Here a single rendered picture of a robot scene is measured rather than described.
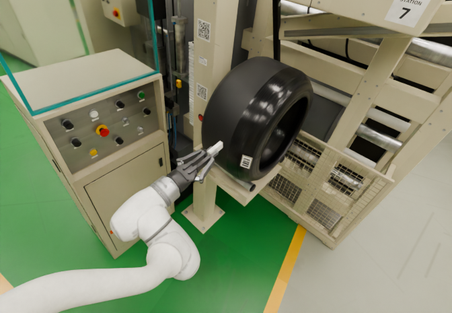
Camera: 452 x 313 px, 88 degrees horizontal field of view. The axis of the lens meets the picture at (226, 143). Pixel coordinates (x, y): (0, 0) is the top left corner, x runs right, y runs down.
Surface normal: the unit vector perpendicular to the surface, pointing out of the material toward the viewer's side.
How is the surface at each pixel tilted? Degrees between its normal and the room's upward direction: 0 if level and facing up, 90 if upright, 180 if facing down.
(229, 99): 47
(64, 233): 0
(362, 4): 90
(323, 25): 90
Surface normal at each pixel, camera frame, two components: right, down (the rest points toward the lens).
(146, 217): 0.43, -0.23
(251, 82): -0.20, -0.45
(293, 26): -0.66, 0.46
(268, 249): 0.10, -0.73
